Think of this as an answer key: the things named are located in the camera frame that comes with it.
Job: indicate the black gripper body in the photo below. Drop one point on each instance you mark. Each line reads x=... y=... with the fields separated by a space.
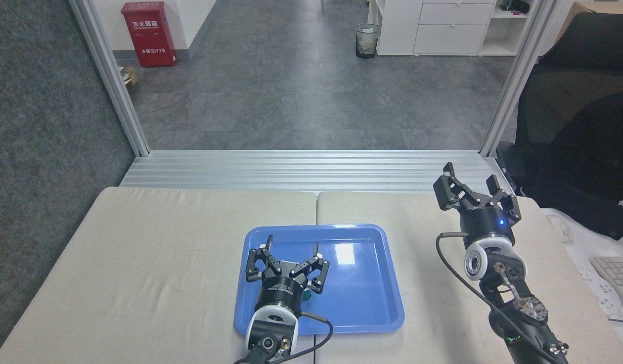
x=280 y=293
x=486 y=222

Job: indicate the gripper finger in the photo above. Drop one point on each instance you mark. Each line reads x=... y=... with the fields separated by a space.
x=508 y=205
x=450 y=194
x=258 y=265
x=316 y=273

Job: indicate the green white switch part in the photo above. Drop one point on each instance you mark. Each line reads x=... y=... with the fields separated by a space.
x=307 y=296

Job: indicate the blue plastic tray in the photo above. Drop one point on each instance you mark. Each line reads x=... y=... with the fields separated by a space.
x=362 y=293

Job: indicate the black office chair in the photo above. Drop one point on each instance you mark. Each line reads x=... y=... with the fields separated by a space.
x=579 y=136

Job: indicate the white keyboard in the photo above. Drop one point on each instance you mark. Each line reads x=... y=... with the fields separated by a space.
x=617 y=273

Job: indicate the white power strip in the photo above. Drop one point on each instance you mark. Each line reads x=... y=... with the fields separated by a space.
x=602 y=296

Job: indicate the white drawer cabinet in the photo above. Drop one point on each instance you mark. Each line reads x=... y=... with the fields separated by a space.
x=443 y=28

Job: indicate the black mesh wastebasket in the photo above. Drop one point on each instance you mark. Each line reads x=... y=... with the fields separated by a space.
x=367 y=41

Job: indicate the large cardboard box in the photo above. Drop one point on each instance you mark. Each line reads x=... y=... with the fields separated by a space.
x=582 y=9

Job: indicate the small cardboard box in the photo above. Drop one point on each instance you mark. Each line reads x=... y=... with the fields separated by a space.
x=129 y=76

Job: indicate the red fire extinguisher box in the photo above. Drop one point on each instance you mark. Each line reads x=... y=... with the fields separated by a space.
x=148 y=33

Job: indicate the silver aluminium rail platform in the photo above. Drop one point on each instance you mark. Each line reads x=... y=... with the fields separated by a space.
x=311 y=172

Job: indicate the silver aluminium post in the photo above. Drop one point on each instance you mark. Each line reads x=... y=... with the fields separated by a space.
x=114 y=86
x=516 y=81

